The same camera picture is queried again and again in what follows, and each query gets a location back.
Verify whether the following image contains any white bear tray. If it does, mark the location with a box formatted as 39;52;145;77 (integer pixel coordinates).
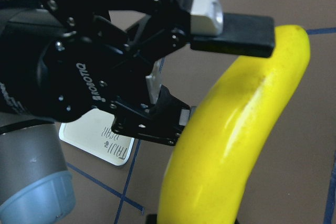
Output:
59;109;134;166

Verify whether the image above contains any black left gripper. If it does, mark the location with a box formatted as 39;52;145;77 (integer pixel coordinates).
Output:
1;0;193;145

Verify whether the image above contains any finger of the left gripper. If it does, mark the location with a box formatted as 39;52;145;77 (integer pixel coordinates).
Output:
190;0;275;58
178;106;197;126

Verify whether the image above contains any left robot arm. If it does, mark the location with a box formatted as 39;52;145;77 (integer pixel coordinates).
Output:
1;0;275;223

